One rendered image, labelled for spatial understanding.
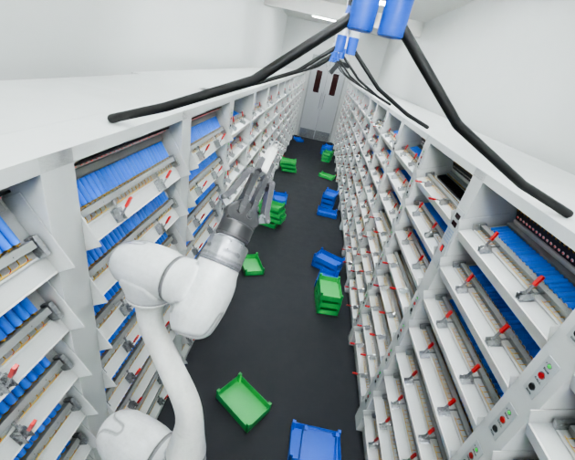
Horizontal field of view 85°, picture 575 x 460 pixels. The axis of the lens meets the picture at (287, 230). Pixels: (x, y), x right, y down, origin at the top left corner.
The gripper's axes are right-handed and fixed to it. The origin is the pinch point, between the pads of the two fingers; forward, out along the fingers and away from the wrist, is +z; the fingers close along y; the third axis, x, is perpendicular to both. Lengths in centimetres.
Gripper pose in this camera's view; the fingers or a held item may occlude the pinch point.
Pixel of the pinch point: (266, 160)
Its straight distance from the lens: 75.0
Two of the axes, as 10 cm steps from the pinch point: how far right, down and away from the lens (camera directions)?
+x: -5.1, 0.2, 8.6
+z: 3.7, -9.0, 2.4
